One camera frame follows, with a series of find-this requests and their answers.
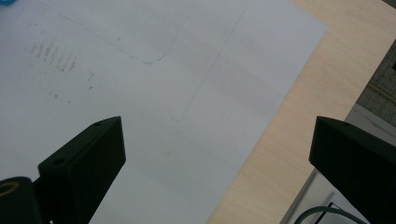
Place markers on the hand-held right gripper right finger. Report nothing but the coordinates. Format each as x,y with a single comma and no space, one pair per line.
358,165

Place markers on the blue object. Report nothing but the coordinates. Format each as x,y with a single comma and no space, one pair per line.
7,1

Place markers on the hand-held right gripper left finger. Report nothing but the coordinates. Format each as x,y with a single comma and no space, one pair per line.
81,169

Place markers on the white paper sheet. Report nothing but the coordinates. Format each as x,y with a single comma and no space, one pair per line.
149,102

